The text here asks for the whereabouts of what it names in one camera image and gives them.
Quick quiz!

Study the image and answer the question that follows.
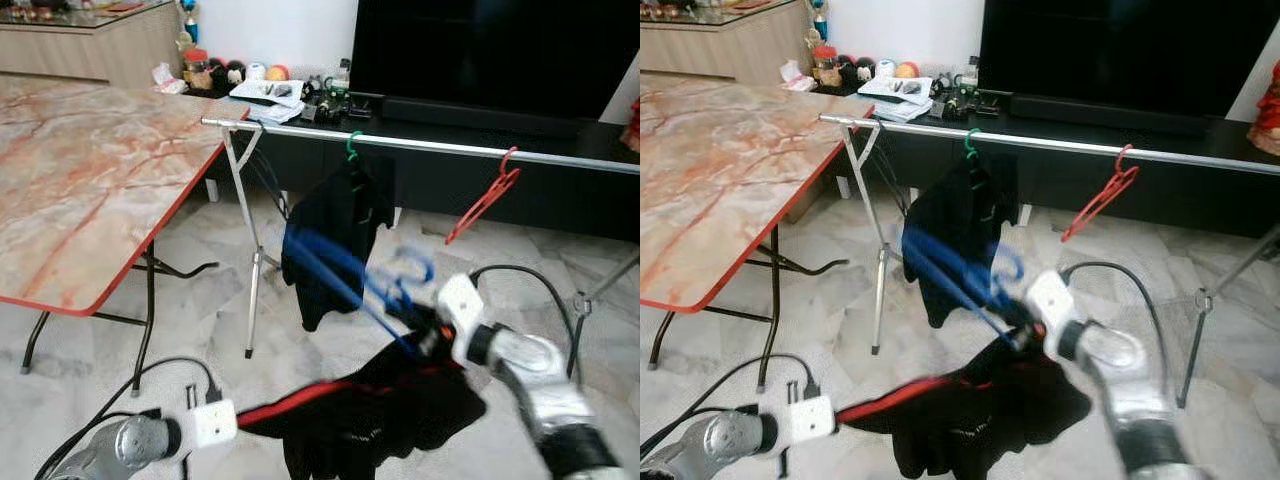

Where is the white paper stack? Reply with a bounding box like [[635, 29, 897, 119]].
[[230, 80, 306, 124], [858, 77, 936, 123]]

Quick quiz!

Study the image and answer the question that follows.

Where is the marble pattern folding table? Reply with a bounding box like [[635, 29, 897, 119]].
[[0, 75, 251, 393], [640, 72, 876, 393]]

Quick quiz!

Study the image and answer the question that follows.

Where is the red plastic hanger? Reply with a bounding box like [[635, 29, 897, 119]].
[[1060, 145, 1141, 244], [445, 147, 523, 246]]

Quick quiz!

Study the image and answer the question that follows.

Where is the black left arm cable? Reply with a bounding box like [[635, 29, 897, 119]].
[[35, 357, 223, 480], [640, 355, 821, 461]]

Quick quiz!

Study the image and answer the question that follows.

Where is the black flat screen television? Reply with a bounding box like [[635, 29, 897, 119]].
[[350, 0, 641, 123], [978, 0, 1280, 121]]

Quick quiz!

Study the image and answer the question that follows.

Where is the black shirt with green logo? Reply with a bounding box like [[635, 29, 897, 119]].
[[902, 152, 1021, 329], [282, 155, 396, 333]]

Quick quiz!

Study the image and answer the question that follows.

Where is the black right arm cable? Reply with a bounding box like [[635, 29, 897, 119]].
[[470, 263, 584, 386], [1060, 260, 1171, 371]]

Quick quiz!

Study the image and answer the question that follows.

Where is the light wood cabinet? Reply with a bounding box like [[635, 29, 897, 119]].
[[640, 2, 813, 86], [0, 2, 186, 91]]

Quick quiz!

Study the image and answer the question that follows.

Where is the black soundbar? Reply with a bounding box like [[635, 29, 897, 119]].
[[380, 97, 591, 139], [1008, 93, 1216, 138]]

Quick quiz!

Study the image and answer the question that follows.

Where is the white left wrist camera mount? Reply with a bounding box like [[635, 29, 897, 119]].
[[183, 385, 239, 451], [785, 380, 837, 446]]

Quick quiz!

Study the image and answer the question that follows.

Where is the blue plastic hanger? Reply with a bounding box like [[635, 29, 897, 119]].
[[903, 228, 1029, 351], [285, 228, 438, 359]]

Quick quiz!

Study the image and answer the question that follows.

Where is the black shirt with red trim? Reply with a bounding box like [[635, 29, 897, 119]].
[[835, 335, 1093, 480], [238, 335, 489, 480]]

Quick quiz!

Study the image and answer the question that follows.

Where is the silver metal clothes rack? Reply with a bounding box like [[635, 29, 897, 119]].
[[820, 113, 1280, 409], [202, 115, 641, 381]]

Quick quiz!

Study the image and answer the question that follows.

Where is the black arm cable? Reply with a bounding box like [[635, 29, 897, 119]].
[[470, 263, 584, 386], [1060, 260, 1171, 371], [640, 355, 821, 461], [35, 357, 223, 480]]

